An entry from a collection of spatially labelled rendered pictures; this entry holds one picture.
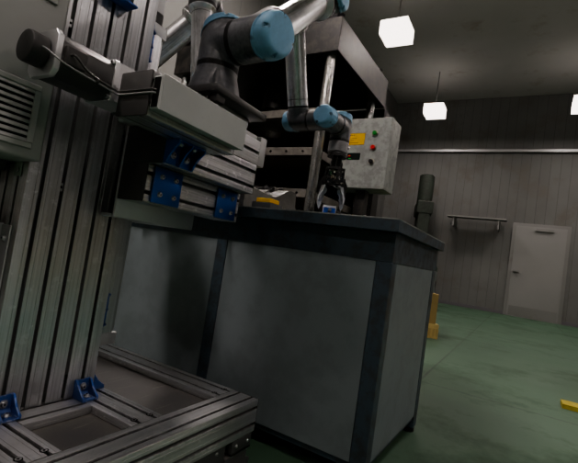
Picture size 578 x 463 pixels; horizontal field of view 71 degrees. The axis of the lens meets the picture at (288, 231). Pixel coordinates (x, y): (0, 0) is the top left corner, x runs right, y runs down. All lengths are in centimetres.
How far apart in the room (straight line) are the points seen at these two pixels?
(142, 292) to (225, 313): 46
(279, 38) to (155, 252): 106
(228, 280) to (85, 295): 59
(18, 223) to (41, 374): 35
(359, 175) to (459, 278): 880
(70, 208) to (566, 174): 1078
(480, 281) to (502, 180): 250
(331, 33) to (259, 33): 146
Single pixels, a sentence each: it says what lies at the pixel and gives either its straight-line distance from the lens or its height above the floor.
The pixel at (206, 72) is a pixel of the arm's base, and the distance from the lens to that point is 117.
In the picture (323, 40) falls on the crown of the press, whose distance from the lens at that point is 255.
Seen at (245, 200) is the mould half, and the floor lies 83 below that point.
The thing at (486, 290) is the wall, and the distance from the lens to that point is 1090.
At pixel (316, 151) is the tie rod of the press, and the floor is 124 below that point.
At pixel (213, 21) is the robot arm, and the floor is 124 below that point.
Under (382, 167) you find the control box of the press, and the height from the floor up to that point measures 119.
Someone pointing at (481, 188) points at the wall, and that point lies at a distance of 1117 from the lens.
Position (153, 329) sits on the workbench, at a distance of 183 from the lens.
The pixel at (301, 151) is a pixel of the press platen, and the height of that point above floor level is 127.
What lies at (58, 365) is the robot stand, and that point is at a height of 32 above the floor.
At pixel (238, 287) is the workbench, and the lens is 151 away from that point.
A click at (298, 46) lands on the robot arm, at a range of 154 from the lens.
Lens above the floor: 65
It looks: 3 degrees up
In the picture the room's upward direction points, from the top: 9 degrees clockwise
